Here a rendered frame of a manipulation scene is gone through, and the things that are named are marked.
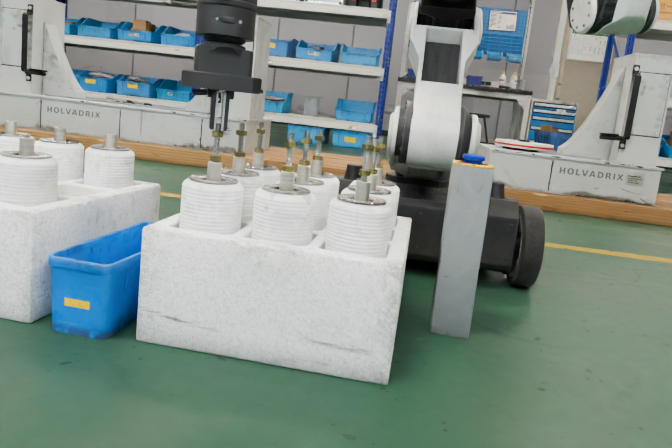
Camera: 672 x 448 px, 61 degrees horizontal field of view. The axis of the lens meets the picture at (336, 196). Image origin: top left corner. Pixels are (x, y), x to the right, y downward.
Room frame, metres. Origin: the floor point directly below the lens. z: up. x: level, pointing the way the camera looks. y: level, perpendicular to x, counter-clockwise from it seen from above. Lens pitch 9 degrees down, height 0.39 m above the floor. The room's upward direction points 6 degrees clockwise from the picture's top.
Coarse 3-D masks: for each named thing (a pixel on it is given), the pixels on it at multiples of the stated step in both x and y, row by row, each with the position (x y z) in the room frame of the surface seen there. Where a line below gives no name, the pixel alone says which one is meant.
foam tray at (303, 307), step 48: (144, 240) 0.83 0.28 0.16; (192, 240) 0.82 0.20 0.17; (240, 240) 0.82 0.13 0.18; (144, 288) 0.83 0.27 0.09; (192, 288) 0.82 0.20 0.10; (240, 288) 0.81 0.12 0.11; (288, 288) 0.80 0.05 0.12; (336, 288) 0.79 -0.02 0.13; (384, 288) 0.78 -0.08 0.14; (144, 336) 0.83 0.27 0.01; (192, 336) 0.82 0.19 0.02; (240, 336) 0.81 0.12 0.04; (288, 336) 0.80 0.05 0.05; (336, 336) 0.79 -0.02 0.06; (384, 336) 0.78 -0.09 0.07; (384, 384) 0.78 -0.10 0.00
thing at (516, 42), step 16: (528, 16) 6.72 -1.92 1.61; (496, 32) 6.76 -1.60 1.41; (512, 32) 6.74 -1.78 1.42; (528, 32) 6.72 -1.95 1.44; (480, 48) 6.76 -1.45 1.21; (496, 48) 6.76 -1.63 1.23; (512, 48) 6.73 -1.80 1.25; (400, 80) 6.22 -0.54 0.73; (464, 80) 6.78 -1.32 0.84; (400, 96) 6.23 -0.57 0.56; (480, 96) 6.77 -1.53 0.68; (496, 96) 6.14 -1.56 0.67; (512, 96) 6.13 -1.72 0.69; (528, 96) 6.10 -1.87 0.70; (512, 112) 6.74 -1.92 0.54; (528, 112) 6.10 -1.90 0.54; (512, 128) 6.72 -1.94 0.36
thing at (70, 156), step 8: (40, 144) 1.15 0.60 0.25; (48, 144) 1.15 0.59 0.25; (56, 144) 1.15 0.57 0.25; (64, 144) 1.16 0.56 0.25; (72, 144) 1.17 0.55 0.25; (80, 144) 1.20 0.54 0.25; (48, 152) 1.14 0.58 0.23; (56, 152) 1.15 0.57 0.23; (64, 152) 1.15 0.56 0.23; (72, 152) 1.17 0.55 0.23; (80, 152) 1.19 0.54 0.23; (64, 160) 1.15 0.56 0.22; (72, 160) 1.17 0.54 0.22; (80, 160) 1.19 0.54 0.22; (64, 168) 1.15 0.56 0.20; (72, 168) 1.17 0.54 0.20; (80, 168) 1.19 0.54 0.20; (64, 176) 1.15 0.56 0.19; (72, 176) 1.17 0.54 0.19; (80, 176) 1.19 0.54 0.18
